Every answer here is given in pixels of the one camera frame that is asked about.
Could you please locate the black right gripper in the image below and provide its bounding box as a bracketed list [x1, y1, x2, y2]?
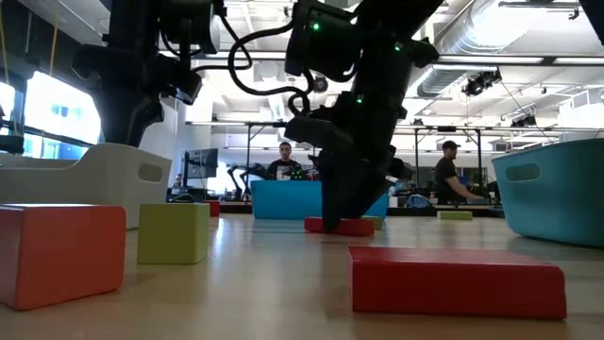
[312, 140, 414, 234]

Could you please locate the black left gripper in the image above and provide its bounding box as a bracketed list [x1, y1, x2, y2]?
[70, 42, 204, 148]

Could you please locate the green cube block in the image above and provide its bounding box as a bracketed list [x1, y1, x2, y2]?
[137, 202, 211, 266]

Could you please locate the large red block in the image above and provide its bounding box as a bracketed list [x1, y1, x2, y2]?
[347, 246, 568, 321]

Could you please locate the white plastic bin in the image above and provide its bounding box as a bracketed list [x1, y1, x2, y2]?
[0, 143, 173, 231]

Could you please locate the blue plastic bin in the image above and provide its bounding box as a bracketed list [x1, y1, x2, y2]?
[250, 179, 391, 221]

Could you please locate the blue round bag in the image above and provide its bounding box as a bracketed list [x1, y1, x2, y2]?
[405, 193, 431, 209]

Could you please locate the person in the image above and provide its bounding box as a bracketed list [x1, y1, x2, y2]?
[266, 141, 303, 182]
[433, 140, 487, 206]

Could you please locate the black computer monitor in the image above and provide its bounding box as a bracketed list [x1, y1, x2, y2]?
[182, 147, 220, 180]

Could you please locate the dark background desk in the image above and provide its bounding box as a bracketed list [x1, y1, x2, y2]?
[167, 187, 209, 203]

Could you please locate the black window ledge box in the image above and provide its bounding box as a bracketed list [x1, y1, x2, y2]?
[0, 134, 25, 156]

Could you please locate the large orange block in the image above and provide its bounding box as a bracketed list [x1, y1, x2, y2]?
[0, 203, 127, 312]

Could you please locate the black ceiling track fixture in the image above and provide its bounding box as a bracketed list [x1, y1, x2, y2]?
[510, 112, 538, 128]

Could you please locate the ceiling light bar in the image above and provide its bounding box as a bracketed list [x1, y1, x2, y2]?
[158, 48, 604, 66]

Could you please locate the teal plastic bin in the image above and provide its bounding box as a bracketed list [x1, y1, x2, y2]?
[490, 138, 604, 249]

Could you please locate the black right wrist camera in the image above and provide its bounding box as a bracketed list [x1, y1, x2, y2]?
[284, 115, 353, 153]

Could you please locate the black metal rig frame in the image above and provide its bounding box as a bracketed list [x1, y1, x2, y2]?
[244, 121, 318, 204]
[413, 125, 483, 199]

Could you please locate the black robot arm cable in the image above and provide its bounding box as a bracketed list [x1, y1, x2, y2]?
[227, 13, 316, 118]

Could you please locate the black ceiling camera cluster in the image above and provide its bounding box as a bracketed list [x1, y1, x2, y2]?
[461, 68, 504, 98]

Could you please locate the silver ventilation duct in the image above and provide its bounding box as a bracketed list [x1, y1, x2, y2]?
[414, 0, 532, 98]

